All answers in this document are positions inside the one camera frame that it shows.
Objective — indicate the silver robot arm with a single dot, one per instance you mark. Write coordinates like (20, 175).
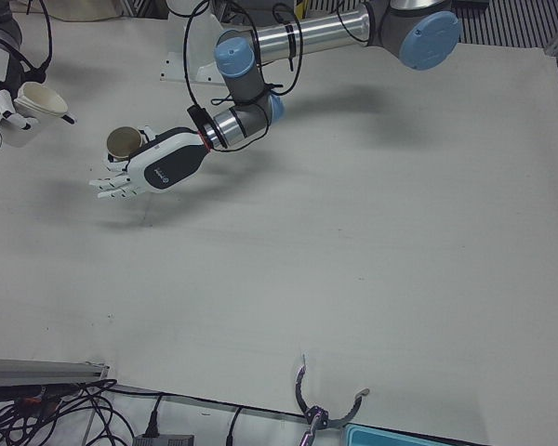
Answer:
(316, 35)
(0, 21)

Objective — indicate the yellow black hazard marker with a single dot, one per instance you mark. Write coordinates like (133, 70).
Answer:
(300, 7)

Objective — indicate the aluminium profile bar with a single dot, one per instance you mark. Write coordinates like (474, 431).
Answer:
(37, 369)

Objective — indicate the black power strip orange switches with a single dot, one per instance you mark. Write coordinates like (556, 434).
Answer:
(23, 397)

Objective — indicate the grey power adapter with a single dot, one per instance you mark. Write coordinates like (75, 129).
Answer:
(163, 440)

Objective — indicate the light blue plastic box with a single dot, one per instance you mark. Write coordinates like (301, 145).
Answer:
(390, 436)

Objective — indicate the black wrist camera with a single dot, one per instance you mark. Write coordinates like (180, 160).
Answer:
(196, 116)

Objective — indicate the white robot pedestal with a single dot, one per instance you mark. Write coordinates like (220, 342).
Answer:
(174, 69)

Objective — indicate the aluminium frame rail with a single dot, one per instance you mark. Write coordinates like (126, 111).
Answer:
(142, 7)

